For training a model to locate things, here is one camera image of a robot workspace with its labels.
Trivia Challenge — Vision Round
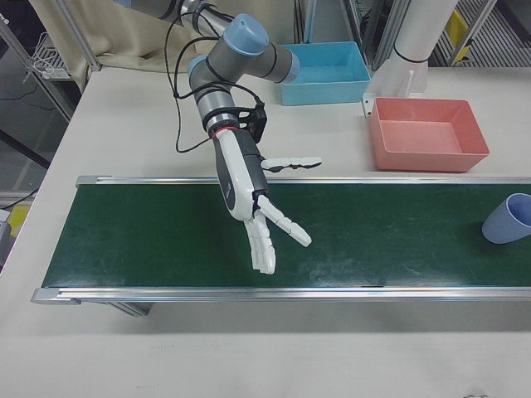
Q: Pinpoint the aluminium frame post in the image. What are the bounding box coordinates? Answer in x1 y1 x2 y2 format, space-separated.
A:
66 0 104 75

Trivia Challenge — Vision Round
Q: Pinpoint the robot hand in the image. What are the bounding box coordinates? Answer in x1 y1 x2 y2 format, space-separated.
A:
211 127 324 275

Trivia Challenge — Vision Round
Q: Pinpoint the white wire rack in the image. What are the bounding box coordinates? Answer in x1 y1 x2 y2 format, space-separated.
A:
29 32 71 80

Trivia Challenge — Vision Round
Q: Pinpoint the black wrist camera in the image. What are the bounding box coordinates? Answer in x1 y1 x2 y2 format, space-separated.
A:
236 103 269 143

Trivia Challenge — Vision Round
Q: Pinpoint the blue plastic box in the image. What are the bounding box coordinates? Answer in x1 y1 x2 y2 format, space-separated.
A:
280 41 373 106

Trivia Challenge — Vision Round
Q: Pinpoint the aluminium frame structure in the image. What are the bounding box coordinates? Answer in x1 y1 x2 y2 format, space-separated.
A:
294 0 399 71

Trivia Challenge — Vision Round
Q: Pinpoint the pink plastic box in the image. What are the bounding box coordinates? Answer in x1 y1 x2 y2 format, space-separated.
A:
368 96 490 173

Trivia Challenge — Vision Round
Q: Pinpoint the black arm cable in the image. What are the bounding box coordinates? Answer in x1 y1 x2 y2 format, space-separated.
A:
164 3 217 153

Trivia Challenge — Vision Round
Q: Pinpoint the green belt conveyor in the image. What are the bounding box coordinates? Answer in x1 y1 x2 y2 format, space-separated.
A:
31 174 531 318

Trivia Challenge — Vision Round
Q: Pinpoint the beige curtain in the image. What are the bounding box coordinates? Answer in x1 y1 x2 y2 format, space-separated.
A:
27 0 196 72

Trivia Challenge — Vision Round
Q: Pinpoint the lilac blue cup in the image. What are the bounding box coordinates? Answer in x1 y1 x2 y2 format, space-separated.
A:
480 193 531 245

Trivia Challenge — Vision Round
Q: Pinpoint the white cylindrical pillar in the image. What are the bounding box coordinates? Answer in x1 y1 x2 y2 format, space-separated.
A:
363 0 460 120

